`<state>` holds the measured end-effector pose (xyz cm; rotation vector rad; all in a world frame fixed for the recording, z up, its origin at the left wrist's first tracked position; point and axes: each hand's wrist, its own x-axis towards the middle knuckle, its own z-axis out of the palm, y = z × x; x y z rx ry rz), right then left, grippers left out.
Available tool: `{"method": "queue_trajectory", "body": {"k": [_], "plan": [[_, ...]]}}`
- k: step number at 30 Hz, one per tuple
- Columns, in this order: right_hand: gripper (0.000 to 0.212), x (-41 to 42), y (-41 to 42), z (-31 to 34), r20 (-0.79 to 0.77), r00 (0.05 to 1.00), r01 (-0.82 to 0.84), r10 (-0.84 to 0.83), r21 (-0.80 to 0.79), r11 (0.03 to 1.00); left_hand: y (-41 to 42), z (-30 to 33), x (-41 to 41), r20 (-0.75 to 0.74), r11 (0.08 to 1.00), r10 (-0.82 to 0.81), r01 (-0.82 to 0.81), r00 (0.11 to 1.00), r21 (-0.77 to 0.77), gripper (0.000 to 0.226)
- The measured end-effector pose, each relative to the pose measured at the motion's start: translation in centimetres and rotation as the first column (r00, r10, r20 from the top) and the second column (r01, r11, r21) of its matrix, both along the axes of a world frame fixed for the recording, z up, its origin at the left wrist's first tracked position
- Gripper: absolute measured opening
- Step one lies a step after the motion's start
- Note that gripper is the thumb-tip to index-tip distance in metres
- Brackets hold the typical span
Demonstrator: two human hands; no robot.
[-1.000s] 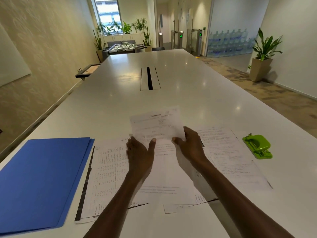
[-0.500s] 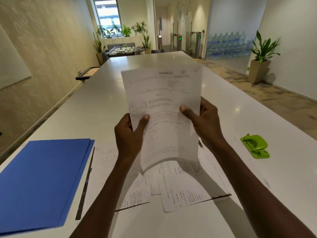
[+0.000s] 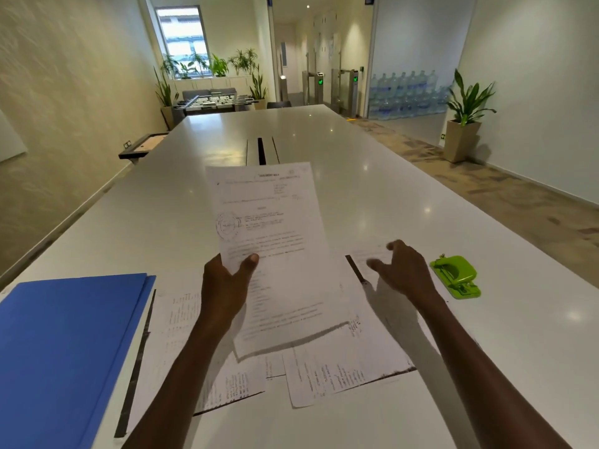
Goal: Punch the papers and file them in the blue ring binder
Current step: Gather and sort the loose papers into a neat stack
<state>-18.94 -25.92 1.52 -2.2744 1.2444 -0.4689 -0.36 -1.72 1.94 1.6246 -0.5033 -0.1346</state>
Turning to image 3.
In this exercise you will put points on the person's left hand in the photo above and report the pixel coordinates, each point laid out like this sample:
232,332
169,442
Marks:
224,299

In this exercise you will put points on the person's right hand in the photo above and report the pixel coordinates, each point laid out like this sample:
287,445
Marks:
412,275

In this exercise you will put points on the green hole punch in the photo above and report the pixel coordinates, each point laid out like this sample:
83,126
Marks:
456,275

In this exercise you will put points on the blue folder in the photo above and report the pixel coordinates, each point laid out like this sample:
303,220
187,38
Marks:
61,350

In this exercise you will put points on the person's right forearm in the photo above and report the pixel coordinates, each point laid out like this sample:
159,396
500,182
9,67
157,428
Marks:
468,360

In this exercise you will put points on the large plant in beige planter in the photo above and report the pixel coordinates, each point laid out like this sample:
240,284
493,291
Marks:
461,140

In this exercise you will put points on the black-framed wooden game board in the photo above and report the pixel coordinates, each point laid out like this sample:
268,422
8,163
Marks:
145,145

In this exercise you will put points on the stack of water bottles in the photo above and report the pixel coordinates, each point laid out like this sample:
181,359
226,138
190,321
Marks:
407,95

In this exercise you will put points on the metal turnstile gate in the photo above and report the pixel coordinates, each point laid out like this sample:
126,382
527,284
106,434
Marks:
348,93
318,88

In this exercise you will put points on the foosball table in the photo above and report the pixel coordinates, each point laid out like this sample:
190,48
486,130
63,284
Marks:
210,103

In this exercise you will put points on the dark chair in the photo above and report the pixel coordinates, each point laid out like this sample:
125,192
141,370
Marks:
279,104

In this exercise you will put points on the grey sofa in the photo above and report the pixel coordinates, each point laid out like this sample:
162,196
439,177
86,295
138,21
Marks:
201,93

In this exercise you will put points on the snake plant in beige pot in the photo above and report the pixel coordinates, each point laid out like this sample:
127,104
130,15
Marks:
166,100
258,91

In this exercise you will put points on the bright green leafy plant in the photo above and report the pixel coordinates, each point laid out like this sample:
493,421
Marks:
219,66

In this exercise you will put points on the dark green windowsill plant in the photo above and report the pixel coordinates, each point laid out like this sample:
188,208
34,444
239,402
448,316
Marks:
194,67
171,66

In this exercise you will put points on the feathery palm plant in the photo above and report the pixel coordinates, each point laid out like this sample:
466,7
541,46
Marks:
243,60

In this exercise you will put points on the window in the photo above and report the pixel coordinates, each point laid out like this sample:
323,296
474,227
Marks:
182,32

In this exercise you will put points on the grey standing post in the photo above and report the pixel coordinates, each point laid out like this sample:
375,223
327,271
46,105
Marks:
283,88

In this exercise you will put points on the white glass wall board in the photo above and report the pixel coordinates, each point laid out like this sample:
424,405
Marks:
9,140

